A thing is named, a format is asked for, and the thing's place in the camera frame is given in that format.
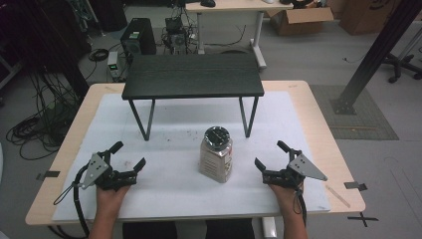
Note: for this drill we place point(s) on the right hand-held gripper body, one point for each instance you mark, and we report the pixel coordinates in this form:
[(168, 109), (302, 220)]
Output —
[(293, 170)]

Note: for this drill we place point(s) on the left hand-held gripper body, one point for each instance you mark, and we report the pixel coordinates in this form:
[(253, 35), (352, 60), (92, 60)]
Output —
[(103, 174)]

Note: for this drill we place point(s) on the clear jar with black lid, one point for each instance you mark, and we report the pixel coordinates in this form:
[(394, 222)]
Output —
[(216, 155)]

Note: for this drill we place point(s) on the person's left hand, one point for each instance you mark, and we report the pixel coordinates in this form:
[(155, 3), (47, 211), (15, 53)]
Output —
[(111, 198)]

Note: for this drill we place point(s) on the person's right hand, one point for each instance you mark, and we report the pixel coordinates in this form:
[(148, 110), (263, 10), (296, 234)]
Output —
[(285, 198)]

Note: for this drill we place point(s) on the light wooden table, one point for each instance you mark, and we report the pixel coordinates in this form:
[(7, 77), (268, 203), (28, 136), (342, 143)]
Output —
[(66, 159)]

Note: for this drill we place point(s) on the white mat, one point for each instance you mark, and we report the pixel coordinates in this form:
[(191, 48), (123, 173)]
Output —
[(185, 166)]

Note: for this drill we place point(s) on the wooden stick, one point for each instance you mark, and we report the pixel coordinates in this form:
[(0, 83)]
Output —
[(337, 195)]

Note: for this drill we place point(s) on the grey floor mat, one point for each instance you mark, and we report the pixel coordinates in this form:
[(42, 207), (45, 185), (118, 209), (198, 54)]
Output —
[(358, 116)]

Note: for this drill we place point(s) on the person's legs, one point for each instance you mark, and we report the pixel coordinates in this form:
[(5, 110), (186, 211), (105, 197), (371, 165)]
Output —
[(189, 229)]

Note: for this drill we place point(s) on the power supply unit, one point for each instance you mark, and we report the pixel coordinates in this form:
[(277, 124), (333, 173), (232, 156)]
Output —
[(113, 64)]

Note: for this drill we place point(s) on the black shelf riser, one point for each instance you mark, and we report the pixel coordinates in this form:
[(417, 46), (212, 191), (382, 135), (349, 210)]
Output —
[(192, 79)]

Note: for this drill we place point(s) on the black computer tower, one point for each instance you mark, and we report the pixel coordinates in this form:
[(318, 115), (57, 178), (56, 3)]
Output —
[(137, 36)]

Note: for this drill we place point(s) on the open cardboard box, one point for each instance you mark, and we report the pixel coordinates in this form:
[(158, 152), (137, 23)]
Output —
[(298, 20)]

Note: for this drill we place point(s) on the white desk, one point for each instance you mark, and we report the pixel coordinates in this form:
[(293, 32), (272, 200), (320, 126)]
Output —
[(232, 13)]

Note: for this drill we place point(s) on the office chair base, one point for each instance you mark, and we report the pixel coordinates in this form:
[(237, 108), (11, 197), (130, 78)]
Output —
[(403, 66)]

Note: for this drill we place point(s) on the large cardboard box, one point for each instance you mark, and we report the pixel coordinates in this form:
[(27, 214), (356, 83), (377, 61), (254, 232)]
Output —
[(368, 15)]

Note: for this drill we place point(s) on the black metal frame post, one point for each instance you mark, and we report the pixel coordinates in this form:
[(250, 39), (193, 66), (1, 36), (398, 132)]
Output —
[(375, 56)]

